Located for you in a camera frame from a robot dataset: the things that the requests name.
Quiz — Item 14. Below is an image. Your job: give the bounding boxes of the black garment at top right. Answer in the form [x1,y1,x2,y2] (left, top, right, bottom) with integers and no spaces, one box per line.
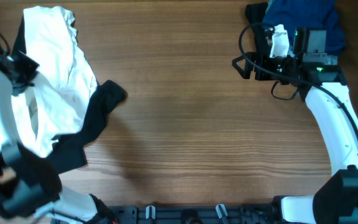
[245,2,270,55]

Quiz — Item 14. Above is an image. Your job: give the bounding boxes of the left white rail clip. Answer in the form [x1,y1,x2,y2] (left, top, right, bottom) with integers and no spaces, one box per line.
[145,205,156,220]

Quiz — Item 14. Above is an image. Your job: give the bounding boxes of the right white rail clip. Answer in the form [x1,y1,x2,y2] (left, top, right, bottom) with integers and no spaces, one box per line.
[215,203,229,224]

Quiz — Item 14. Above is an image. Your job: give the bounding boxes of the dark blue garment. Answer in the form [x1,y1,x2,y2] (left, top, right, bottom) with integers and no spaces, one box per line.
[262,0,346,56]

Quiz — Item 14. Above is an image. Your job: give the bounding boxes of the black garment on left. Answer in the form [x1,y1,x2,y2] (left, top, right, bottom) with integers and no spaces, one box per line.
[12,16,126,174]

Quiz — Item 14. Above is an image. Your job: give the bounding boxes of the white t-shirt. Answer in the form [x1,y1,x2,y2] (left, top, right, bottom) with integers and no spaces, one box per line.
[0,6,98,157]

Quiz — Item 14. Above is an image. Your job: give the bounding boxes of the white rail clip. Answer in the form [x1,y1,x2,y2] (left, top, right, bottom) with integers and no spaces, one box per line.
[145,205,156,220]
[215,203,229,224]

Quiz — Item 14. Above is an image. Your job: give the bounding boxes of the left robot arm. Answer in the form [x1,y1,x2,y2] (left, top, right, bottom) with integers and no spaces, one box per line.
[0,45,118,223]

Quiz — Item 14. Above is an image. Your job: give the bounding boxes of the light grey garment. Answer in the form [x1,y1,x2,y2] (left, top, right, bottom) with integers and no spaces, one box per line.
[325,54,338,65]

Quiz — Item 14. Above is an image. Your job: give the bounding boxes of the black garment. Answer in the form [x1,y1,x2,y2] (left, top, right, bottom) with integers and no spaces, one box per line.
[12,16,126,174]
[245,2,270,55]

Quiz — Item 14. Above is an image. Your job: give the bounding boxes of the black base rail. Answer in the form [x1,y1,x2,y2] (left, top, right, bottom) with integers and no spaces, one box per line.
[110,204,278,224]

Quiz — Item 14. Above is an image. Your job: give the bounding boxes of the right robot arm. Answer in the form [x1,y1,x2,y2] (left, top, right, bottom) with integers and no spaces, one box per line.
[237,22,358,223]

